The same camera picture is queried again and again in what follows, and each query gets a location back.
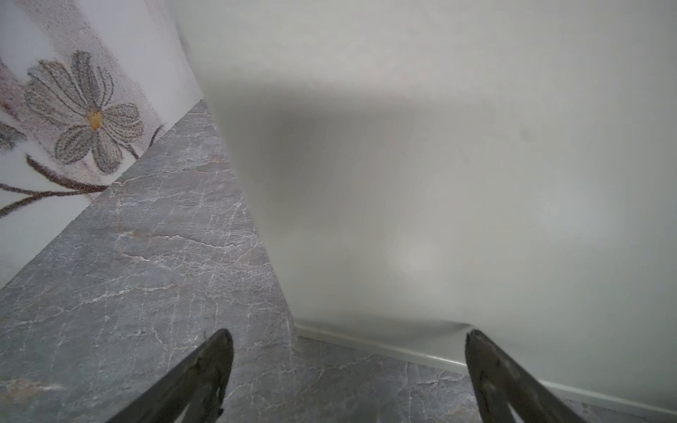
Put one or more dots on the grey metal cabinet box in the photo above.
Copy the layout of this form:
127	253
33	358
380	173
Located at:
417	169

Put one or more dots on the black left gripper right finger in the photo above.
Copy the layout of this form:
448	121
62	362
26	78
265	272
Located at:
504	390

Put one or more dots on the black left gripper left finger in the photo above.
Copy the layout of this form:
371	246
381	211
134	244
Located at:
192	391

